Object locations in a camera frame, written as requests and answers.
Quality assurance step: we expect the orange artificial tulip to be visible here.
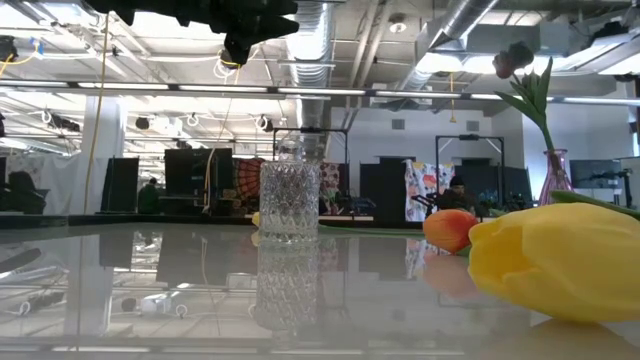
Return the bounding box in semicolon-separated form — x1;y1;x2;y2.
422;208;481;258

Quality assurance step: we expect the yellow artificial tulip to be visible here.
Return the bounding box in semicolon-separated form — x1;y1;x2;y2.
467;188;640;324

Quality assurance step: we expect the clear cut-glass vase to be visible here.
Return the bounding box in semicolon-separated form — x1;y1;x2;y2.
258;135;322;242

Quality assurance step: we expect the white bright flowered cloth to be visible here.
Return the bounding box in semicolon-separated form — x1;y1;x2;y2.
403;159;457;223

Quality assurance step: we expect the person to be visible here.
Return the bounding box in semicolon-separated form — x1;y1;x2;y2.
433;174;481;216
137;177;162;215

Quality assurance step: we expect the black table frame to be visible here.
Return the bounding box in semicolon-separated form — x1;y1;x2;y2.
0;213;436;231

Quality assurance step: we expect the white column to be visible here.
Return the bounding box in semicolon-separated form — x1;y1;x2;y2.
69;96;127;216

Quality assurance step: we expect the purple glass vase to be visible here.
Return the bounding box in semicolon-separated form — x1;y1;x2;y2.
537;148;574;207

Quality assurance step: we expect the red mandala cloth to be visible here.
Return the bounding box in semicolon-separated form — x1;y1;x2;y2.
230;157;266;202

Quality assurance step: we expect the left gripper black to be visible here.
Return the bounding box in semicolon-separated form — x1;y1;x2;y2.
84;0;301;51

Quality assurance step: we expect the black office chair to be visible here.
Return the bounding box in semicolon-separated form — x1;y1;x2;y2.
0;170;51;215

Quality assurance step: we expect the silver ventilation duct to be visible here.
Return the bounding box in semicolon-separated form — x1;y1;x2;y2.
399;0;501;94
285;0;337;151

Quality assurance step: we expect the plain white cloth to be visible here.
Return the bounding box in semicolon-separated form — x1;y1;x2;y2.
4;152;86;216

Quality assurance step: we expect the red flowered cloth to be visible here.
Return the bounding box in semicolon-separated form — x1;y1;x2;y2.
318;160;342;217

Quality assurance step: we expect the yellow hanging cable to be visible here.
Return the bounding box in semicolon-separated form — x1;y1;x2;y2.
82;12;110;215
202;64;242;214

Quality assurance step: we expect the black station frame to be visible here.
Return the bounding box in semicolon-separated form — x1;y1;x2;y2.
434;133;506;169

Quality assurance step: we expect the dark red artificial tulip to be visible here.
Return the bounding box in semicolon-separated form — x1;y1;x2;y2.
492;49;556;154

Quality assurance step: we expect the long ceiling light rail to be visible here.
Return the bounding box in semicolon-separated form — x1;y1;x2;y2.
0;79;640;107

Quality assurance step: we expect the dark computer monitor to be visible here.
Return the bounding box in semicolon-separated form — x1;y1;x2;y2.
569;158;625;190

